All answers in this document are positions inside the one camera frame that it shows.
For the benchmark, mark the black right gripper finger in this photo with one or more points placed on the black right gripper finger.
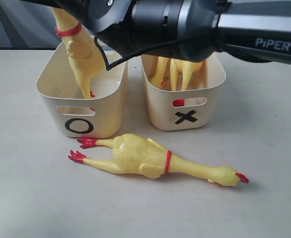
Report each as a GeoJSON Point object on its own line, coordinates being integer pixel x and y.
{"type": "Point", "coordinates": [105, 59]}

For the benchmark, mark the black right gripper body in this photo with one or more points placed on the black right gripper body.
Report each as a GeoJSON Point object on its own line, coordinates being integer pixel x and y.
{"type": "Point", "coordinates": [96, 15]}

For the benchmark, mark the yellow rubber chicken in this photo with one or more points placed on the yellow rubber chicken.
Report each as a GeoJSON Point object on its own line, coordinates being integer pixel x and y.
{"type": "Point", "coordinates": [84, 57]}

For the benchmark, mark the chicken head neck white tube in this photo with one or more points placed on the chicken head neck white tube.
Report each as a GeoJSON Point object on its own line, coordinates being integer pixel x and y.
{"type": "Point", "coordinates": [158, 79]}

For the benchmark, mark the headless yellow rubber chicken body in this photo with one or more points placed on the headless yellow rubber chicken body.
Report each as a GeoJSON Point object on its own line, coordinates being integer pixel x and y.
{"type": "Point", "coordinates": [186, 68]}

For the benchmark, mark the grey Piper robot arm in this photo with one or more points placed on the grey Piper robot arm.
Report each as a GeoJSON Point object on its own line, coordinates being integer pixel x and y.
{"type": "Point", "coordinates": [189, 30]}

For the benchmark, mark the cream bin marked O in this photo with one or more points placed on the cream bin marked O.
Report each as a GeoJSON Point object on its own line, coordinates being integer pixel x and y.
{"type": "Point", "coordinates": [74, 116]}

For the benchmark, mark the blue backdrop cloth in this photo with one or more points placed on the blue backdrop cloth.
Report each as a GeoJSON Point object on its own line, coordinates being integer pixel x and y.
{"type": "Point", "coordinates": [25, 25]}

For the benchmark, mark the cream bin marked X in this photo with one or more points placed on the cream bin marked X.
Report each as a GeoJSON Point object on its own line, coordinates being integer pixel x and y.
{"type": "Point", "coordinates": [176, 110]}

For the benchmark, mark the yellow rubber chicken underneath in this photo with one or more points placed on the yellow rubber chicken underneath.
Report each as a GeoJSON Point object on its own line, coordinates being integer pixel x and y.
{"type": "Point", "coordinates": [133, 154]}

